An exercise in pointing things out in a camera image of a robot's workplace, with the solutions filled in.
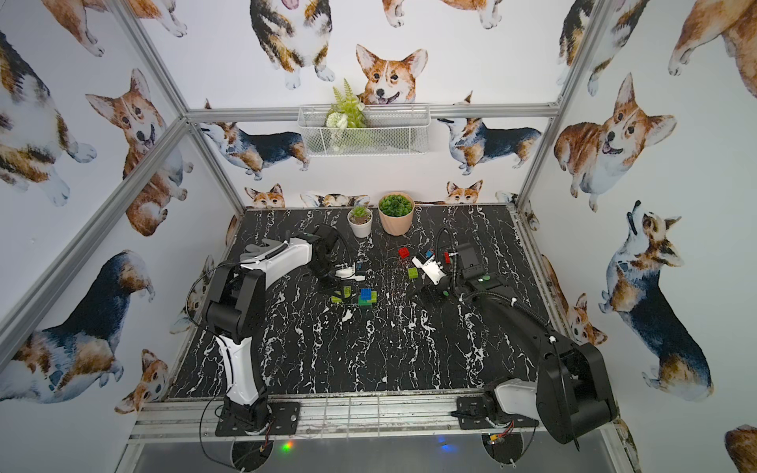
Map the grey work glove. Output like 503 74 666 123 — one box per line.
240 238 283 261

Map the white wire basket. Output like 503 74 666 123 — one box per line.
298 104 431 157

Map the aluminium front rail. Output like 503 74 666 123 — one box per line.
128 390 508 443

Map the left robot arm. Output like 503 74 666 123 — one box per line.
200 225 355 436

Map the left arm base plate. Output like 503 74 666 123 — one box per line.
215 399 302 438

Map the large beige plant pot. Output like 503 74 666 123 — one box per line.
378 192 415 237

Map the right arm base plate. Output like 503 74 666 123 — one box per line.
451 394 539 430

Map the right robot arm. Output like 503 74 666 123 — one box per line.
412 244 618 445

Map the small white plant pot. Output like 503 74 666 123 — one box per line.
347 206 373 238

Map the green fern plant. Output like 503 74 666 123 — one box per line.
325 80 367 130

